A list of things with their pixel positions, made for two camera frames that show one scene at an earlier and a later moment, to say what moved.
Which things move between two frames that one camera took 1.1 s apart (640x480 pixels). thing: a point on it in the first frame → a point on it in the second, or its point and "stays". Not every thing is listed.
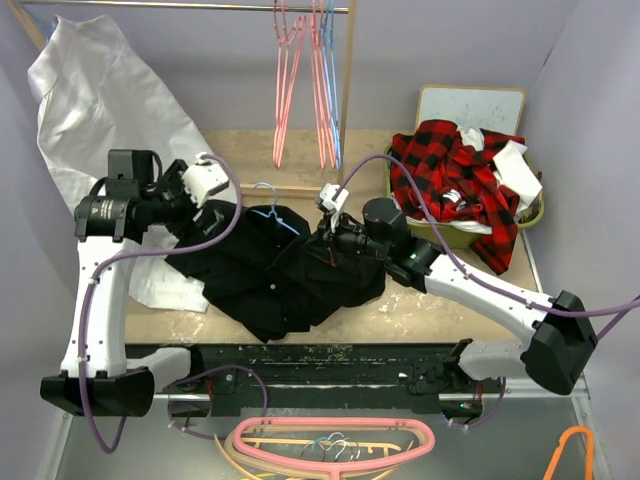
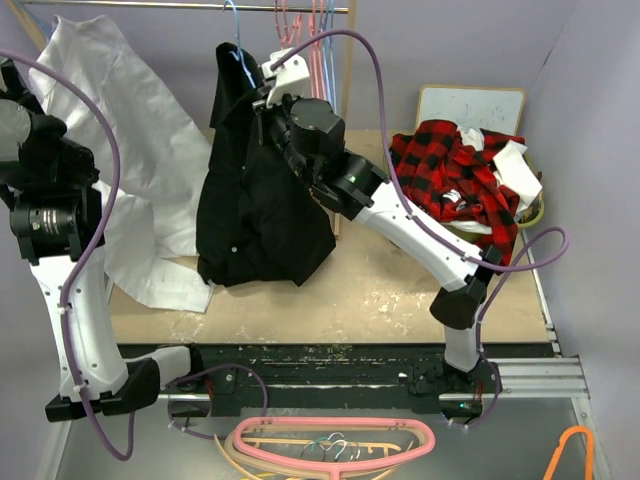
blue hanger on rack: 330,74 stays
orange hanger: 589,451 stays
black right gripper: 330,239 → 267,114
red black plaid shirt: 459,181 stays
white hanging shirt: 97,95 stays
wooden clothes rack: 21,10 stays
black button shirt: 265,276 → 260,222
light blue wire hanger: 272,210 → 239,56
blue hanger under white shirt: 46,32 stays
